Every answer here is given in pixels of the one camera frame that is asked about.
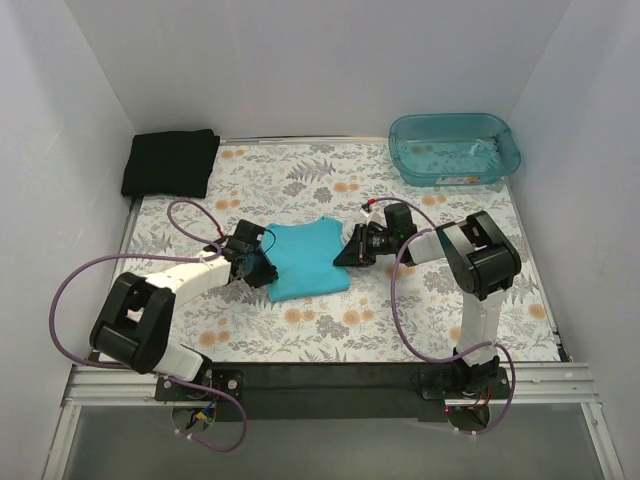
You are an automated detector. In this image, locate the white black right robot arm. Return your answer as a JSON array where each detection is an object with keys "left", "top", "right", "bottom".
[{"left": 333, "top": 197, "right": 522, "bottom": 398}]

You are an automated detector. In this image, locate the turquoise t-shirt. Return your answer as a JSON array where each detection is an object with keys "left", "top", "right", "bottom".
[{"left": 266, "top": 217, "right": 350, "bottom": 303}]

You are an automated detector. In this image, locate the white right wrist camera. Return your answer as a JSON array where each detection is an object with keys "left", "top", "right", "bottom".
[{"left": 360, "top": 199, "right": 386, "bottom": 227}]

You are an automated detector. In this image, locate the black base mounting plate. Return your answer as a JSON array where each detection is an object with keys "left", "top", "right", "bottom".
[{"left": 154, "top": 362, "right": 511, "bottom": 424}]

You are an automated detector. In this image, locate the teal transparent plastic bin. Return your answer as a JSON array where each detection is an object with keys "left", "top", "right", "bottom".
[{"left": 388, "top": 113, "right": 522, "bottom": 187}]

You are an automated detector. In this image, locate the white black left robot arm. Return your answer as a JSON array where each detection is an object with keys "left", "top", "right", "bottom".
[{"left": 89, "top": 220, "right": 278, "bottom": 400}]

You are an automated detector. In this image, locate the aluminium frame rail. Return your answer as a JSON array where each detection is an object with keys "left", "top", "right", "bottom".
[{"left": 44, "top": 363, "right": 623, "bottom": 479}]

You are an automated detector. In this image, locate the folded black t-shirt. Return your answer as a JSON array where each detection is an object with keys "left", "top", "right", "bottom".
[{"left": 121, "top": 129, "right": 220, "bottom": 199}]

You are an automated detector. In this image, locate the floral patterned table mat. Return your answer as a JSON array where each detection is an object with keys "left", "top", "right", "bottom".
[{"left": 118, "top": 142, "right": 559, "bottom": 362}]

